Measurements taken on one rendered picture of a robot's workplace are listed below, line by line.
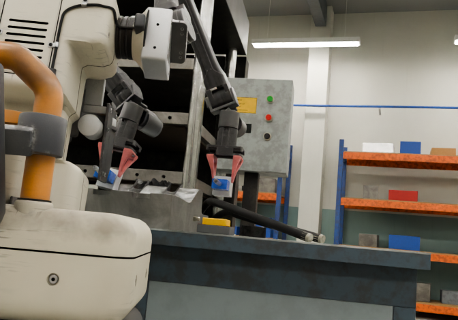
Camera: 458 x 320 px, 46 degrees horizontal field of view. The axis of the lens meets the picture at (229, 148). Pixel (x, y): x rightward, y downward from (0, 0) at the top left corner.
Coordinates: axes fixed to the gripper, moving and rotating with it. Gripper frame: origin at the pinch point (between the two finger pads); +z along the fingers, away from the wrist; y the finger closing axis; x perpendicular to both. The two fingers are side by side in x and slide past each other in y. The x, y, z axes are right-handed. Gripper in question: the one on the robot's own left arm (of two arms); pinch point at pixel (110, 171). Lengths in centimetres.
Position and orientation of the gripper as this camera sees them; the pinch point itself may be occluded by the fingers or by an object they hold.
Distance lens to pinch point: 149.0
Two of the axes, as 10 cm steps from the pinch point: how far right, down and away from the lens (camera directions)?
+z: -2.7, 9.2, -2.8
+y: -9.5, -2.2, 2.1
